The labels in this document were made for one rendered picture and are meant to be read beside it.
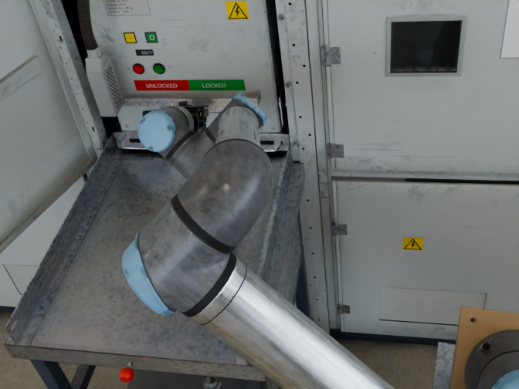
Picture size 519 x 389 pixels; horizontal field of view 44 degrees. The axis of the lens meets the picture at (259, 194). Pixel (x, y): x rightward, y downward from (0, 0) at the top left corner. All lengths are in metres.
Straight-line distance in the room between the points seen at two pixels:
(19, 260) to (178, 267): 1.70
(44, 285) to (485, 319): 1.04
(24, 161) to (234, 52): 0.65
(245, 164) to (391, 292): 1.38
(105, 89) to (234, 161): 0.92
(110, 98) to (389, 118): 0.75
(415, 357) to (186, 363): 1.17
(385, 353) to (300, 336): 1.48
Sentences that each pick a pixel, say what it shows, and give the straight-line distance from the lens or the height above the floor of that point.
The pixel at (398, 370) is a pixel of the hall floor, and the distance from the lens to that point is 2.42.
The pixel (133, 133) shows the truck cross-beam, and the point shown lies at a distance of 1.99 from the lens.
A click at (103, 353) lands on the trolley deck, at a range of 1.54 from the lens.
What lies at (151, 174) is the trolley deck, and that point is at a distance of 1.94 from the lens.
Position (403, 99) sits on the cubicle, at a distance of 1.69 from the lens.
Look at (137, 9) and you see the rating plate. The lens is 1.76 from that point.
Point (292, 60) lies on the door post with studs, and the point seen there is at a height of 1.19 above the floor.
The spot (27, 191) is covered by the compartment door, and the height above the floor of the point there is 0.91.
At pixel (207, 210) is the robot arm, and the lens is 0.88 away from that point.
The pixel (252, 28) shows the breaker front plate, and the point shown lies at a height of 1.25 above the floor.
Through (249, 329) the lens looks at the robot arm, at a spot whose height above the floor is 1.28.
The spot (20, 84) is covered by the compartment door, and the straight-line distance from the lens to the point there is 1.81.
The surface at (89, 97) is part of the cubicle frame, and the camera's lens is 1.95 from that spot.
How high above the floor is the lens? 2.04
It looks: 42 degrees down
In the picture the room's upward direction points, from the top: 9 degrees counter-clockwise
